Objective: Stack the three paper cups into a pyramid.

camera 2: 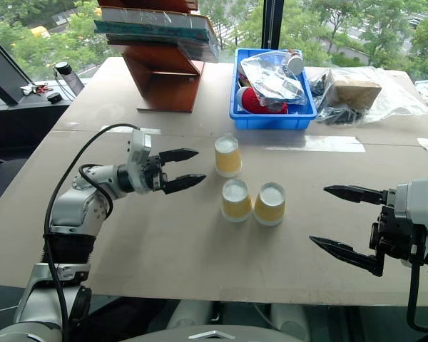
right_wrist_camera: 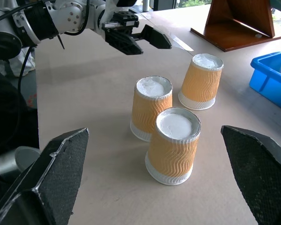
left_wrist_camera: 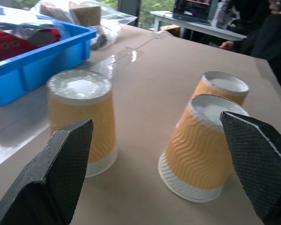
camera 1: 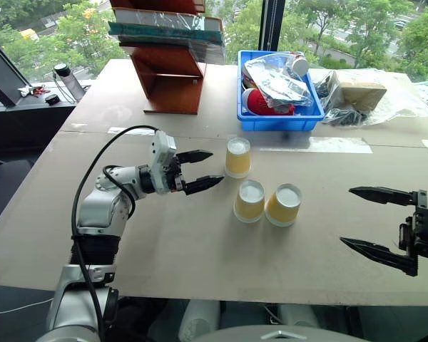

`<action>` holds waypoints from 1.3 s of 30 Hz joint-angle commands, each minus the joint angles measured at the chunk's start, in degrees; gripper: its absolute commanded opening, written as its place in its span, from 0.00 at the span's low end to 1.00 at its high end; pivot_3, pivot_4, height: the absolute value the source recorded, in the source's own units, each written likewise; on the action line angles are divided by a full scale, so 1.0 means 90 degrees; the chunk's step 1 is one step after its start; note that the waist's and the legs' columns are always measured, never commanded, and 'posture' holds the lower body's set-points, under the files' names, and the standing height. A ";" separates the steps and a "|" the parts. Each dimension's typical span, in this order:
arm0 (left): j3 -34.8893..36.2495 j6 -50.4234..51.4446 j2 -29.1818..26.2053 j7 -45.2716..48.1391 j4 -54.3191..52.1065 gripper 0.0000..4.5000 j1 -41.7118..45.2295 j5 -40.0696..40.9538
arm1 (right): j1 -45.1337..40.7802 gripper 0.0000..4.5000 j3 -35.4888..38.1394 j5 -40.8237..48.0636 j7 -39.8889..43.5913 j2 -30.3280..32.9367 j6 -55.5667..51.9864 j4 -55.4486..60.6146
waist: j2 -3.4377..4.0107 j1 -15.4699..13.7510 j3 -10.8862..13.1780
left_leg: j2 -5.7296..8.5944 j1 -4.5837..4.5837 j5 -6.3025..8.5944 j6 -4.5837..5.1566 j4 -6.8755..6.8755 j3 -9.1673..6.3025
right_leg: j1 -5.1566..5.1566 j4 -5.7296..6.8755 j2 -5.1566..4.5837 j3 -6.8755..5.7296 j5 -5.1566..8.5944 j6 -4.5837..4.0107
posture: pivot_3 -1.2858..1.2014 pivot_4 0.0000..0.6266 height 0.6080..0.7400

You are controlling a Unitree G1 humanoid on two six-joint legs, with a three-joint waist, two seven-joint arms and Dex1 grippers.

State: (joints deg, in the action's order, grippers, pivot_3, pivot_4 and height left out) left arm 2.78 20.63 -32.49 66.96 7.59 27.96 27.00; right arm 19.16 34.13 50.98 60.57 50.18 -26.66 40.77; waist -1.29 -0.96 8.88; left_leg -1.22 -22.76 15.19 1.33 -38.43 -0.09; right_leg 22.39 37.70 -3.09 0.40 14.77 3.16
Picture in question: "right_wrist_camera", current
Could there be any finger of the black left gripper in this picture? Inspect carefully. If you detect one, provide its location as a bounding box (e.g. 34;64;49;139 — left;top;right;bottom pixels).
130;24;173;50
105;30;145;56

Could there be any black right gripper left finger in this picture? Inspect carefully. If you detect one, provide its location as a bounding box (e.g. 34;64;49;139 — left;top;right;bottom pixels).
0;127;89;225

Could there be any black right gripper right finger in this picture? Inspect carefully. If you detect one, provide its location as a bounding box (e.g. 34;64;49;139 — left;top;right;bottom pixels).
221;125;281;225

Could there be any silver robot joint cylinder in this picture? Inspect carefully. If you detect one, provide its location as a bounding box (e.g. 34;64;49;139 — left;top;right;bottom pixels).
0;145;41;185

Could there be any orange ripple paper cup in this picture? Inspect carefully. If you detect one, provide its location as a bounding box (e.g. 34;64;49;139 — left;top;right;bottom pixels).
178;53;224;111
144;107;202;186
129;75;174;143

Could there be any brown wooden stand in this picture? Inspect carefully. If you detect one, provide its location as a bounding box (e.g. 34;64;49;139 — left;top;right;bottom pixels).
190;0;281;53

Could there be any black robot torso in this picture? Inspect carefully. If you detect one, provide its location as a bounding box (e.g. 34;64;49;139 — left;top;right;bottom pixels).
0;62;40;165

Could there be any blue plastic bin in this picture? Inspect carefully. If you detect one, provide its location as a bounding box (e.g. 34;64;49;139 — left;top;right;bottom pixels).
249;50;281;115

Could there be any white crumpled cloth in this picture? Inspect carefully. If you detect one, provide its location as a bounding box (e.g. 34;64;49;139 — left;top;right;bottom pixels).
0;46;37;77

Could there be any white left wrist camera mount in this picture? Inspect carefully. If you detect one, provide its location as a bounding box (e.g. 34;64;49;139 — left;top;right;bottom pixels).
45;0;119;36

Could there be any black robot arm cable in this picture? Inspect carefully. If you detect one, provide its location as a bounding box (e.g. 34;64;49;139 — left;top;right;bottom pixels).
17;45;37;105
0;0;47;24

